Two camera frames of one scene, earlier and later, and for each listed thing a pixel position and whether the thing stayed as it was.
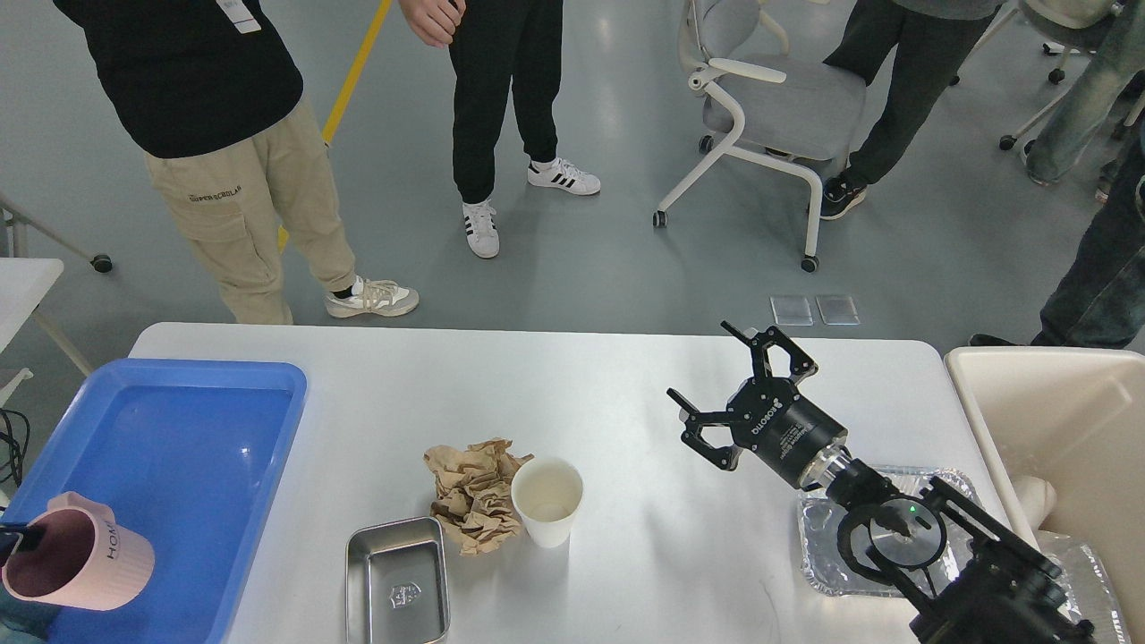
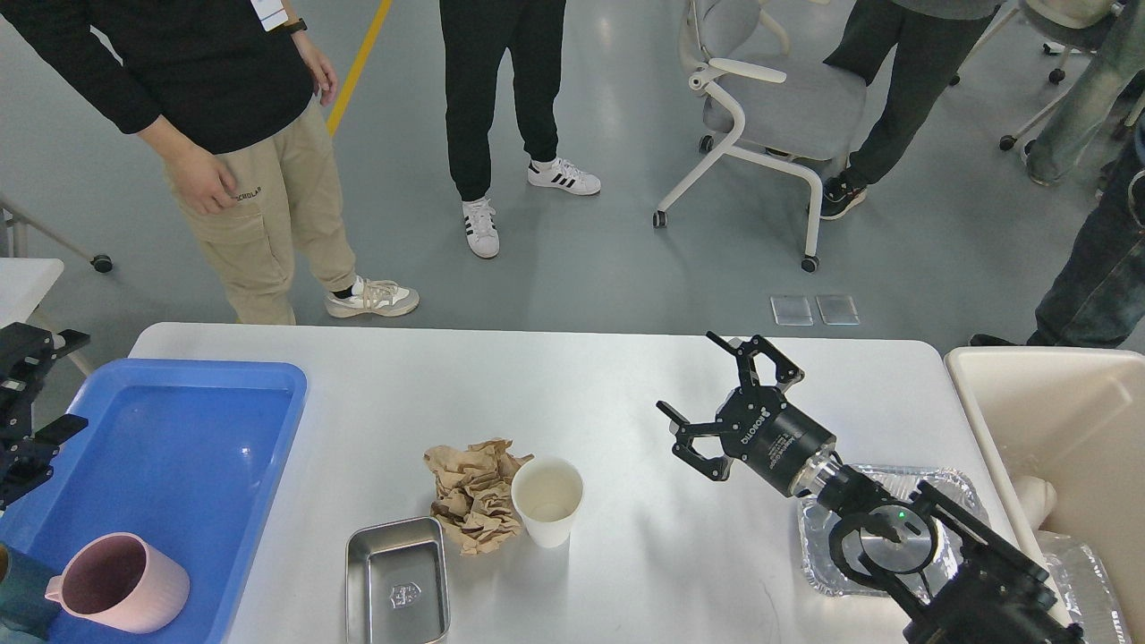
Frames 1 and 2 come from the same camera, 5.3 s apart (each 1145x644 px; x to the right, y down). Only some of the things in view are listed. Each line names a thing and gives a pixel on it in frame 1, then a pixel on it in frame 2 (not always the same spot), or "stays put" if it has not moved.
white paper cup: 547,493 stays put
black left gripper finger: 32,539 → 26,461
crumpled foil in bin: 1089,594 stays put
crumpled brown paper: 474,503 stays put
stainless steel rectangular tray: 396,586 stays put
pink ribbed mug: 76,555 → 120,580
